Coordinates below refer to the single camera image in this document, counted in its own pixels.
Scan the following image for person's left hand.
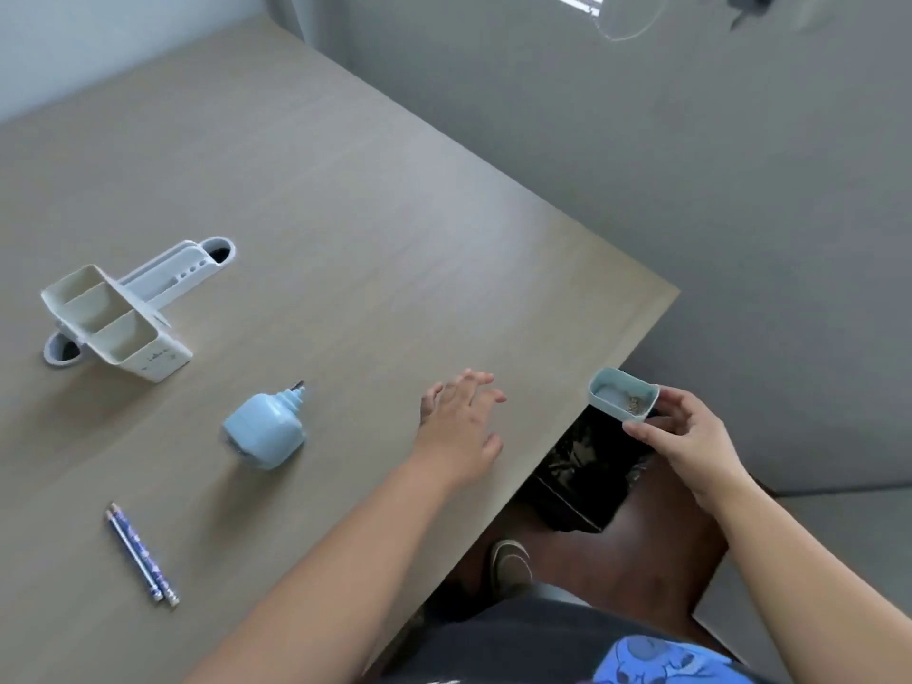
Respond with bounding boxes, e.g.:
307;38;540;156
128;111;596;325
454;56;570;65
412;369;508;492

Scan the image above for person's right hand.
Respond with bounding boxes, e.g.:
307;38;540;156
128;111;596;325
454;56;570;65
622;386;753;518

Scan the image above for light blue shavings tray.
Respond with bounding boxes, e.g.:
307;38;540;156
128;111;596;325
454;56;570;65
587;367;661;424

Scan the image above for person's right forearm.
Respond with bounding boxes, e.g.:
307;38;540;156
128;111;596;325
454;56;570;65
702;477;912;684

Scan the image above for person's left forearm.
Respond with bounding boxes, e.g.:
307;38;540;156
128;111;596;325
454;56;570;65
184;452;467;684

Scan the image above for black plastic trash bag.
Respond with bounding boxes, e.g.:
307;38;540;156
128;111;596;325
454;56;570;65
513;404;658;536

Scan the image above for grey shoe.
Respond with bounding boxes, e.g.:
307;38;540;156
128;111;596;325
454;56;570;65
488;539;534;600

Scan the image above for light blue pencil sharpener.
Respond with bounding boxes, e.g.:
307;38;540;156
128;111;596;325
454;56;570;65
221;380;308;471

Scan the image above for dark grey shorts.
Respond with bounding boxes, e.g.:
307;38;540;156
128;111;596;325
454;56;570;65
381;582;760;684

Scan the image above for blue printed shirt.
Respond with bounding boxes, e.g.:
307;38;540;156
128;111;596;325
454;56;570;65
592;634;743;684

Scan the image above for white long holder with holes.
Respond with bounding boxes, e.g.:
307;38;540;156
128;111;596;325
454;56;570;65
43;237;238;369

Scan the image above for blue patterned pencil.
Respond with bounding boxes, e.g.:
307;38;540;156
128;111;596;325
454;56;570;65
106;510;165;605
110;503;181;609

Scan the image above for cream compartment desk organizer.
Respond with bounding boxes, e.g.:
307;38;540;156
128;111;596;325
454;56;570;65
40;263;195;385

